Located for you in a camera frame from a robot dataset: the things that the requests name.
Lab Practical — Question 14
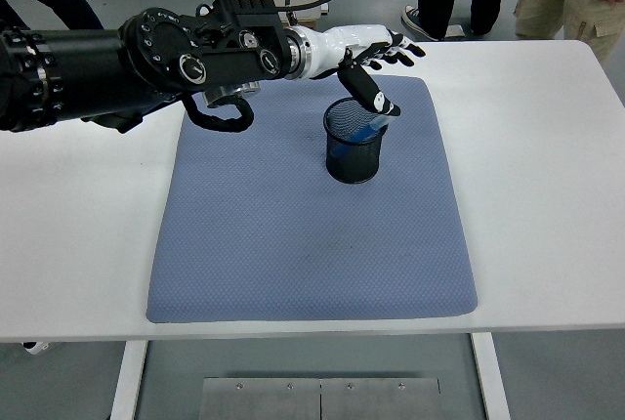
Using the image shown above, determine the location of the blue-grey textured mat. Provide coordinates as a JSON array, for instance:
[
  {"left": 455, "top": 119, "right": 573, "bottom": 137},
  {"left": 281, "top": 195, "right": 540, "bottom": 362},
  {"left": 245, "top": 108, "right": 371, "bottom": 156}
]
[{"left": 145, "top": 74, "right": 479, "bottom": 324}]

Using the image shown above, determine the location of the white table leg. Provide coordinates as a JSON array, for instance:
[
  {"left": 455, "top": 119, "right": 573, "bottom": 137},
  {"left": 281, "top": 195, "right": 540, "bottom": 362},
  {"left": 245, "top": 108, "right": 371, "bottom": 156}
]
[
  {"left": 471, "top": 332, "right": 512, "bottom": 420},
  {"left": 109, "top": 341, "right": 147, "bottom": 420}
]

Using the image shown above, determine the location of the black mesh pen holder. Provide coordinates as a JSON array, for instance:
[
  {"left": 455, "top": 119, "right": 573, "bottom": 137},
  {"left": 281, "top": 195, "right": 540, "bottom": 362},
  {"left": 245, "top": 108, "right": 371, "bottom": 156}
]
[{"left": 322, "top": 96, "right": 391, "bottom": 185}]

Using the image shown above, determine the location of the grey metal plate with screws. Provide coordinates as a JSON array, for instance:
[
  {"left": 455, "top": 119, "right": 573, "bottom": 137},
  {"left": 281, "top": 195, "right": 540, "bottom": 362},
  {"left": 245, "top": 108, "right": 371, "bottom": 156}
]
[
  {"left": 319, "top": 377, "right": 440, "bottom": 420},
  {"left": 200, "top": 377, "right": 321, "bottom": 420}
]

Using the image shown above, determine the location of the blue marker with clear cap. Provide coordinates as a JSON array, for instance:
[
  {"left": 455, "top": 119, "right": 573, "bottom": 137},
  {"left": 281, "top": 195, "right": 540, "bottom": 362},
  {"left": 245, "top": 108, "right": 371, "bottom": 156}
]
[{"left": 330, "top": 114, "right": 391, "bottom": 158}]

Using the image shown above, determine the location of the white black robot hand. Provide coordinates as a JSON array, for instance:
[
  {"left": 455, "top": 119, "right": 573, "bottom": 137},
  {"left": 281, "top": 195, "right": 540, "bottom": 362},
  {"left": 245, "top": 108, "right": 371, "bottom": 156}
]
[{"left": 306, "top": 22, "right": 427, "bottom": 118}]

